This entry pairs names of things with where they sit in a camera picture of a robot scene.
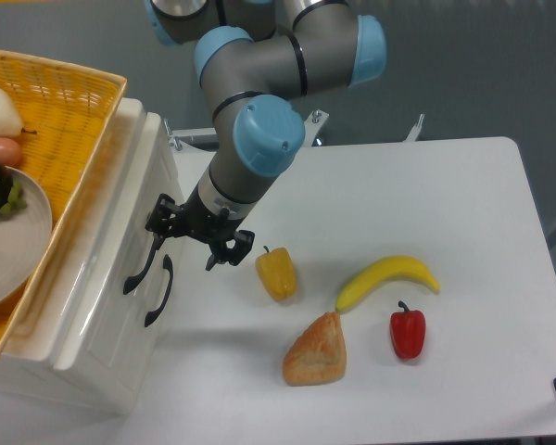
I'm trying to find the white drawer cabinet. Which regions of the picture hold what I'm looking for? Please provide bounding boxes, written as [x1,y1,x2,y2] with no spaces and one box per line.
[0,96,190,416]

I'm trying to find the grey plate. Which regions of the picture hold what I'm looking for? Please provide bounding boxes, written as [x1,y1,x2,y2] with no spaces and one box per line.
[0,169,52,303]

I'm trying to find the triangular pastry bread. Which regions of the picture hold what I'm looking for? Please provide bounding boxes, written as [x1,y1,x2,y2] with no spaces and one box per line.
[282,311,348,387]

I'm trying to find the yellow banana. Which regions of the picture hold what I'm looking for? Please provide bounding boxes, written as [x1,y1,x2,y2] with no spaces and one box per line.
[335,255,440,313]

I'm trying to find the white drawer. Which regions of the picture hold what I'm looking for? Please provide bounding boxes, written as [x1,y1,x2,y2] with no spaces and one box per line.
[55,113,182,375]
[112,188,183,414]

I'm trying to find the brown egg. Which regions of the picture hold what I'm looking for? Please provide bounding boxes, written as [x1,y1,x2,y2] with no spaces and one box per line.
[0,137,22,168]

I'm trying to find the red bell pepper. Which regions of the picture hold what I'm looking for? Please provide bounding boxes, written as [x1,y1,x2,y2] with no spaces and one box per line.
[389,300,426,360]

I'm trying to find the yellow woven basket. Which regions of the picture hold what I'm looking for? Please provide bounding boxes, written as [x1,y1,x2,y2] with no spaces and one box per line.
[0,50,127,356]

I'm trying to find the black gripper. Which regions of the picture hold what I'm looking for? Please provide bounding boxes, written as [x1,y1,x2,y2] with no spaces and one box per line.
[145,194,255,271]

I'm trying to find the yellow bell pepper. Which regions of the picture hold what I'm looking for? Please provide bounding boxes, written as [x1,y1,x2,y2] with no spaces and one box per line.
[255,246,297,301]

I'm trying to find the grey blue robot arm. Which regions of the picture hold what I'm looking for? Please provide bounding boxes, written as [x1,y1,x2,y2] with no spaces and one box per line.
[145,1,387,266]

